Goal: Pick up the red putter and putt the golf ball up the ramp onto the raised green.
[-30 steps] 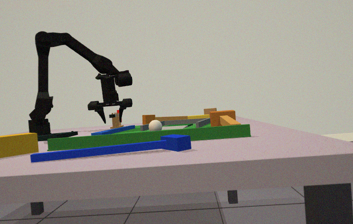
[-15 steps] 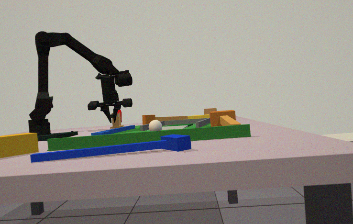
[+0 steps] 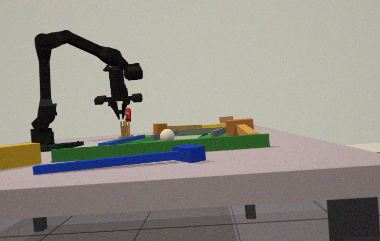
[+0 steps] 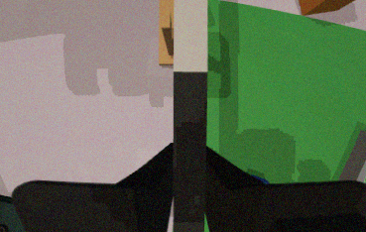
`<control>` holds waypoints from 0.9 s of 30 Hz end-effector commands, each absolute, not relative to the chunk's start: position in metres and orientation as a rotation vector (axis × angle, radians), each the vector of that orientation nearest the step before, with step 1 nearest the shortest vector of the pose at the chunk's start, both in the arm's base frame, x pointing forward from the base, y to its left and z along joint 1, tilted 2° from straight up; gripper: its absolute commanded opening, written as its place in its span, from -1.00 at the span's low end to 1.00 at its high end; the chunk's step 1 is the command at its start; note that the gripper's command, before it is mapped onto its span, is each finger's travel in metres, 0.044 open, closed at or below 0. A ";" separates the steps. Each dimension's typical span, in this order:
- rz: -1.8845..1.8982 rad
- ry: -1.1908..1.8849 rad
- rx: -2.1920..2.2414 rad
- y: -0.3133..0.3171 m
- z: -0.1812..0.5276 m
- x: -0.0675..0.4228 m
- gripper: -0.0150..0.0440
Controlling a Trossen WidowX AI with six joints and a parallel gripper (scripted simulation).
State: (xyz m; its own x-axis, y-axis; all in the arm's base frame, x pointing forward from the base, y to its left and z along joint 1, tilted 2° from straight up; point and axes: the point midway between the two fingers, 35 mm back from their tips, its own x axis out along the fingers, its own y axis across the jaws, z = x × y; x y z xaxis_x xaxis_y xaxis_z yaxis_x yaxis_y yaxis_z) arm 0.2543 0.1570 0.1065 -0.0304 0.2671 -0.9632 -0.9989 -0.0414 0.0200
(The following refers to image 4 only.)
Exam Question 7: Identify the red putter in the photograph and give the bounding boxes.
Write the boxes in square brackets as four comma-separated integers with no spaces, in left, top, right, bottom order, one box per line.
[173,0,208,232]

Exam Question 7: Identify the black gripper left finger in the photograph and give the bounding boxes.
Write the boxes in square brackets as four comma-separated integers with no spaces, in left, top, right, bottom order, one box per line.
[11,143,174,232]

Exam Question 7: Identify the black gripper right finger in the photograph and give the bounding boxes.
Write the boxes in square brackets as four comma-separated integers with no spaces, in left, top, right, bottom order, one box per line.
[204,146,366,232]

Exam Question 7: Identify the green flat mat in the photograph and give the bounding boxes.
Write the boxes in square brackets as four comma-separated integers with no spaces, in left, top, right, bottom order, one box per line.
[206,0,366,183]

